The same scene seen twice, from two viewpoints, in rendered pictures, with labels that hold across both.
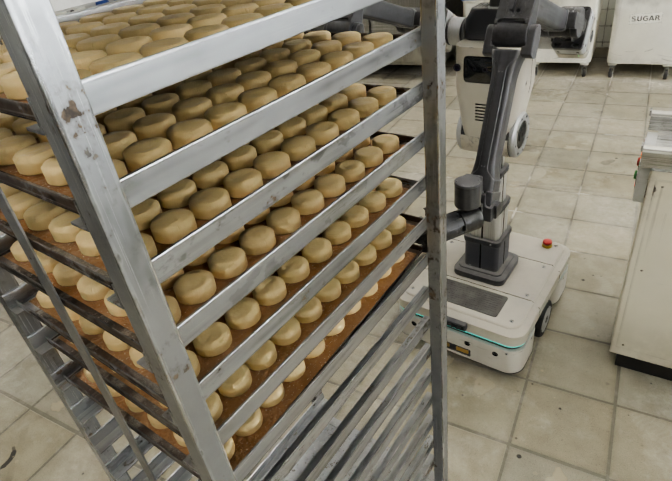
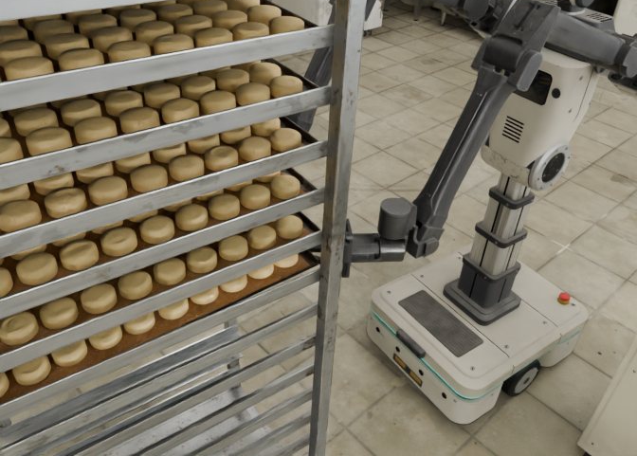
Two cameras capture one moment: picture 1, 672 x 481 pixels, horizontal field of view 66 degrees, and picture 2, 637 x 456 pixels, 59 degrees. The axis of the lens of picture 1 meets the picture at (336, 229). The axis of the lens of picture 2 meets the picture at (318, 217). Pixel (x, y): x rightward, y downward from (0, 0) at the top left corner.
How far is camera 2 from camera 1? 0.37 m
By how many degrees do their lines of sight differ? 11
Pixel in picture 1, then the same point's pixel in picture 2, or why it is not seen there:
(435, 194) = (330, 210)
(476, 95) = (510, 106)
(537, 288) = (522, 344)
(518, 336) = (471, 388)
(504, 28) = (499, 45)
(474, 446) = not seen: outside the picture
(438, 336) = (320, 357)
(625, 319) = (602, 417)
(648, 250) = not seen: outside the picture
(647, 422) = not seen: outside the picture
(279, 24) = not seen: outside the picture
